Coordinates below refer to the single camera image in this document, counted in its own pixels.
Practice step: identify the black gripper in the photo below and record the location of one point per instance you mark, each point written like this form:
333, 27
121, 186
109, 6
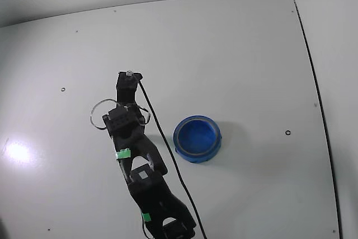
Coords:
125, 92

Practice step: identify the green tape strip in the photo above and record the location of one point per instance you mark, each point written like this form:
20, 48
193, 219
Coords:
123, 154
146, 217

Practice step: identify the blue tape roll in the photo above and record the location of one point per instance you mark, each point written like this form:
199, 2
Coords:
195, 138

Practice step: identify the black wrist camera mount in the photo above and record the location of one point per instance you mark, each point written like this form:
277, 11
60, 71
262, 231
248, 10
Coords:
126, 89

